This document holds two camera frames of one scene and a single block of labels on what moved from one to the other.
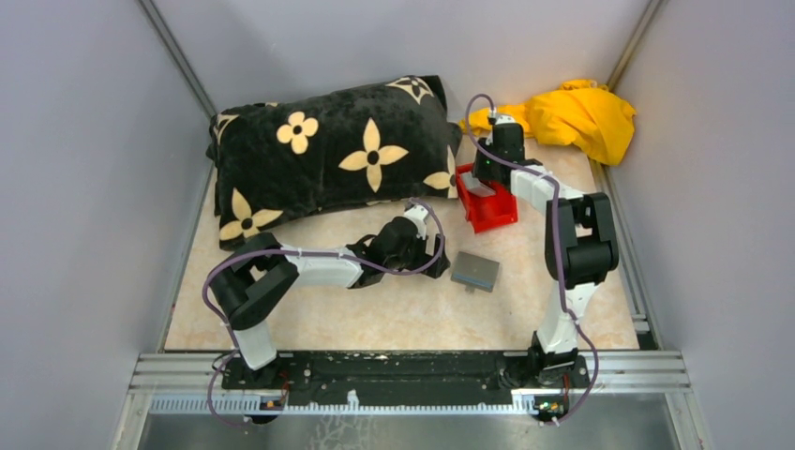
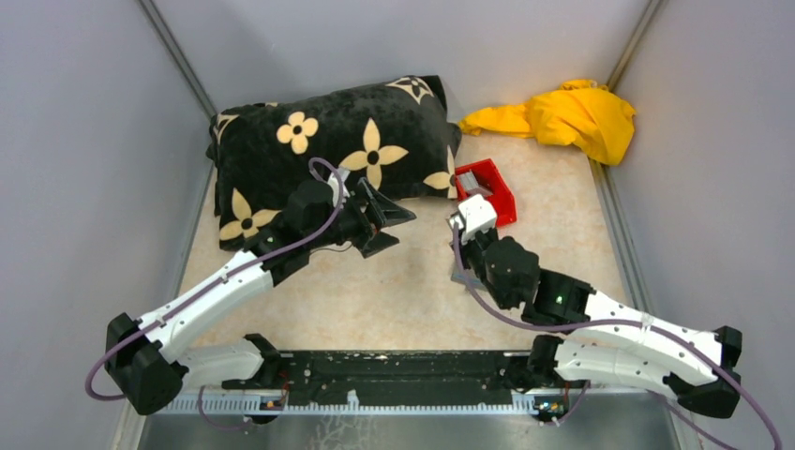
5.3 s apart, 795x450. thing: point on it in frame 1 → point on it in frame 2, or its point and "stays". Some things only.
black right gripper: [477, 170] → [474, 238]
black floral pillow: [371, 143] stays
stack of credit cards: [474, 187] stays
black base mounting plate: [405, 377] stays
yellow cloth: [582, 112] stays
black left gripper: [438, 269] → [382, 212]
